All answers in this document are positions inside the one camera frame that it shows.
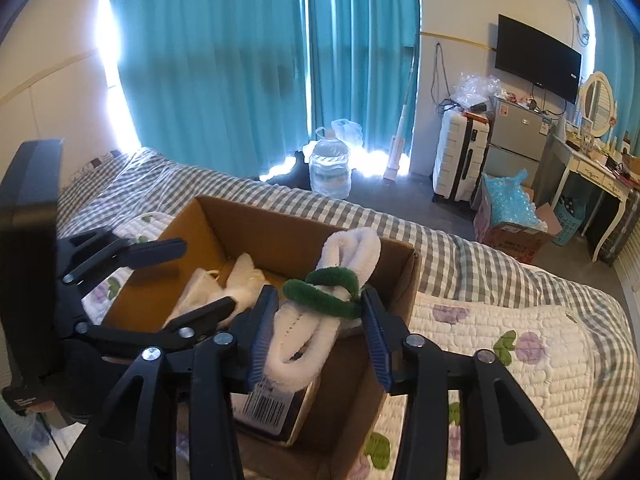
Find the teal curtain right window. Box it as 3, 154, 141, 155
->
589, 0, 640, 156

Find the white towel green band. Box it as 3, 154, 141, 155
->
264, 228, 382, 392

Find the teal curtain middle panel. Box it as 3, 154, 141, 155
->
307, 0, 421, 151

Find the oval white vanity mirror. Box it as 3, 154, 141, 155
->
578, 72, 617, 138

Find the white dressing table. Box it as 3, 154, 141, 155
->
550, 136, 631, 262

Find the white sock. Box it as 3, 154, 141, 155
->
218, 252, 269, 328

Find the large clear water bottle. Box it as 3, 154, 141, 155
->
309, 128, 352, 200

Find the clear plastic bag pile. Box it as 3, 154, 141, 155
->
451, 73, 503, 110

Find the silver mini fridge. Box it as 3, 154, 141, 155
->
484, 96, 549, 188

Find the grey checked bed sheet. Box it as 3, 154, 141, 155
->
58, 148, 639, 479

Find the teal curtain left panel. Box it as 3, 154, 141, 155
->
110, 0, 308, 177

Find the brown cardboard box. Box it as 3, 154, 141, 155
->
103, 196, 420, 479

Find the teal laundry basket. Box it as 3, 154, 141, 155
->
552, 195, 586, 246

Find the red cardboard box on floor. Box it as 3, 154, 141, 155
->
473, 196, 562, 263

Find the floral white quilt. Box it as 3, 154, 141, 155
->
99, 197, 592, 479

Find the black wall television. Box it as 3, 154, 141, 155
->
495, 14, 582, 104

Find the white suitcase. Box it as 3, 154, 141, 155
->
432, 108, 490, 203

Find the blue plastic bag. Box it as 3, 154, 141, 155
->
483, 169, 546, 231

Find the teal curtain panel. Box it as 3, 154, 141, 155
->
307, 0, 421, 151
110, 0, 308, 177

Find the white face mask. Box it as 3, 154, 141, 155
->
164, 268, 224, 326

